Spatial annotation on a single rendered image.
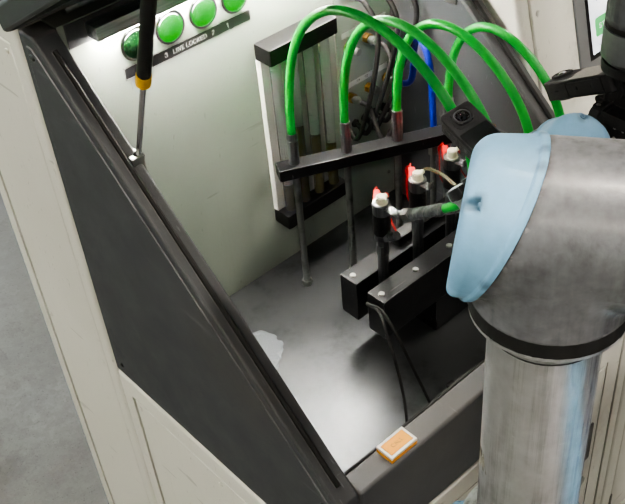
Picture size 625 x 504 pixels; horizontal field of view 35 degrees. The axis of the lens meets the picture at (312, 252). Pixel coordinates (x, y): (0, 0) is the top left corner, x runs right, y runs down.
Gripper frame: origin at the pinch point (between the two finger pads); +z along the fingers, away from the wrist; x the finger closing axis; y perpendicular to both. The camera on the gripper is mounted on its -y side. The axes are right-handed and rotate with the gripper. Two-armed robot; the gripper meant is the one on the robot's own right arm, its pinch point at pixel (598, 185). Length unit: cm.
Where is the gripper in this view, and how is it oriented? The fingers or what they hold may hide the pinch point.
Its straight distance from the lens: 138.4
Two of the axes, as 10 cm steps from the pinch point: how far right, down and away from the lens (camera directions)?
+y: 6.7, 4.4, -5.9
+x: 7.4, -4.8, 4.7
